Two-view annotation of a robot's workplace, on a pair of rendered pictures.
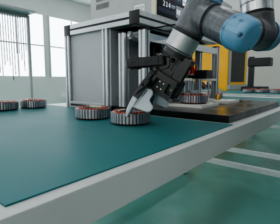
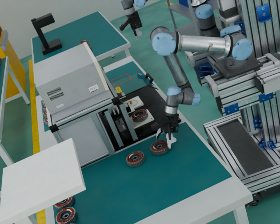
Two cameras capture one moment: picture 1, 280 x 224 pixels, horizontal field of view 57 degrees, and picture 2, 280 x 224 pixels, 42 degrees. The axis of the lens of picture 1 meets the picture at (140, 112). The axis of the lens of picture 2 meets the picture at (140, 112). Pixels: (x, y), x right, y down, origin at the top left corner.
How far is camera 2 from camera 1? 185 cm
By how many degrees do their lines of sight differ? 49
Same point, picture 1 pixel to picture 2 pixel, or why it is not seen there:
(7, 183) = (220, 178)
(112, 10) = (69, 96)
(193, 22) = (178, 102)
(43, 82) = not seen: outside the picture
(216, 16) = (188, 98)
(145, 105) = (173, 139)
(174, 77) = (174, 122)
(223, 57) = not seen: outside the picture
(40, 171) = (214, 173)
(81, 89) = (82, 155)
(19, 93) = not seen: outside the picture
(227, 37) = (195, 103)
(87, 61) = (82, 137)
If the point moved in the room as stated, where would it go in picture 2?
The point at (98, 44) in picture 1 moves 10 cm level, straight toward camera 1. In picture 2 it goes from (88, 124) to (102, 124)
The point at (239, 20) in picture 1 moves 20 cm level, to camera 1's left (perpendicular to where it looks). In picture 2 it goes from (197, 98) to (181, 118)
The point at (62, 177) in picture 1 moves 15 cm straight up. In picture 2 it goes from (221, 169) to (214, 147)
